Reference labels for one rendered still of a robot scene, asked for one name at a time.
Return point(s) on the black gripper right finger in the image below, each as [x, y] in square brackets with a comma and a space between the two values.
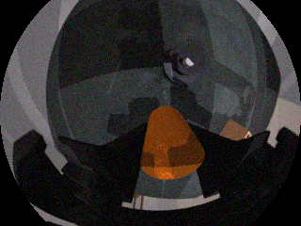
[223, 157]

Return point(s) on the orange knob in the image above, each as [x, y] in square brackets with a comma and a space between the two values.
[170, 149]

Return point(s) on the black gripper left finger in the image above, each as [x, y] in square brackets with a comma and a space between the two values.
[118, 161]

